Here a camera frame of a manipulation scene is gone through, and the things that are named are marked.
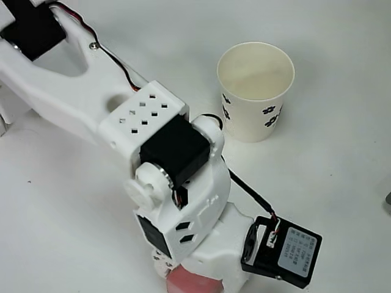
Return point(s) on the black camera box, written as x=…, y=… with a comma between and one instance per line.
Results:
x=287, y=253

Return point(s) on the white paper cup black print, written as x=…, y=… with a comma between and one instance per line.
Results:
x=256, y=91

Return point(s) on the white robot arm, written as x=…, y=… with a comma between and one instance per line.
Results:
x=61, y=100

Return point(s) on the pink block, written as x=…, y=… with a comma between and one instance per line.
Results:
x=192, y=280

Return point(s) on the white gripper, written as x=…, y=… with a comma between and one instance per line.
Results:
x=214, y=264

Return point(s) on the grey object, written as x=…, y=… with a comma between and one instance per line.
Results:
x=388, y=201

